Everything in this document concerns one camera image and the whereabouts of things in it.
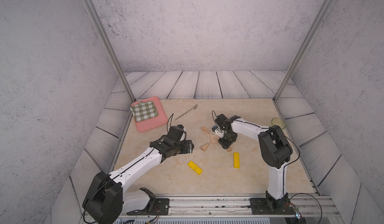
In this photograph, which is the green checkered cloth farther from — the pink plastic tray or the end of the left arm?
the end of the left arm

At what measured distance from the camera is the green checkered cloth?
1.10 meters

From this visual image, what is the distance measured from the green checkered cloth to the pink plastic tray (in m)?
0.02

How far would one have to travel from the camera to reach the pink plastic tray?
3.50 feet
